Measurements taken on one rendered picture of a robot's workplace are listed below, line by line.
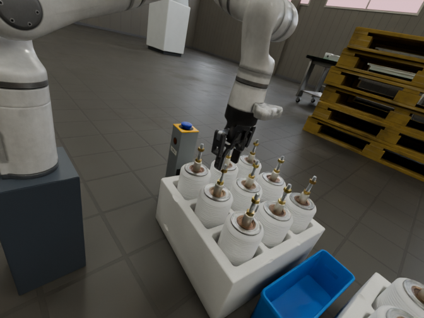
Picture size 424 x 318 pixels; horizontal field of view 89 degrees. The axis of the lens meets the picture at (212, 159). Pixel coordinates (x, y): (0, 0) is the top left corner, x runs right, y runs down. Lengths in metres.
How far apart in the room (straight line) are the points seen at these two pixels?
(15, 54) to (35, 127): 0.12
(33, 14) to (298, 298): 0.87
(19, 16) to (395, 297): 0.82
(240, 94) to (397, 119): 2.07
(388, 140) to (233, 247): 2.06
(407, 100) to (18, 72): 2.38
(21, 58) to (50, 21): 0.08
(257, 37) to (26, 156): 0.47
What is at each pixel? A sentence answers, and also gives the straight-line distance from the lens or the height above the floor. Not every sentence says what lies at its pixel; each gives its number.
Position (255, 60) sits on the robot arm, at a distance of 0.45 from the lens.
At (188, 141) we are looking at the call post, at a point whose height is 0.28.
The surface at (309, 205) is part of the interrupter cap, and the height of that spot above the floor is 0.25.
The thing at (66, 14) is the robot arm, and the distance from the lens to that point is 0.47.
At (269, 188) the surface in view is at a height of 0.24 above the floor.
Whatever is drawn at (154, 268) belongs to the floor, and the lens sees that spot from 0.73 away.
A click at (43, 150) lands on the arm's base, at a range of 0.52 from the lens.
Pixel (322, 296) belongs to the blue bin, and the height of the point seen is 0.00.
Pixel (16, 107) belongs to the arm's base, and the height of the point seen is 0.44.
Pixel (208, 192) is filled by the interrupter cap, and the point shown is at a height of 0.25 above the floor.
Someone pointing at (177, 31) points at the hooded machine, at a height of 0.59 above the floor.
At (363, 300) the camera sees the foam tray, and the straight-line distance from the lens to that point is 0.69.
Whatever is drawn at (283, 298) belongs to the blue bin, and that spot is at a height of 0.00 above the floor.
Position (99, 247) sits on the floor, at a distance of 0.78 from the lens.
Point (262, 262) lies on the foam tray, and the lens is 0.59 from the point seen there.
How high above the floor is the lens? 0.61
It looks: 28 degrees down
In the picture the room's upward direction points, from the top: 15 degrees clockwise
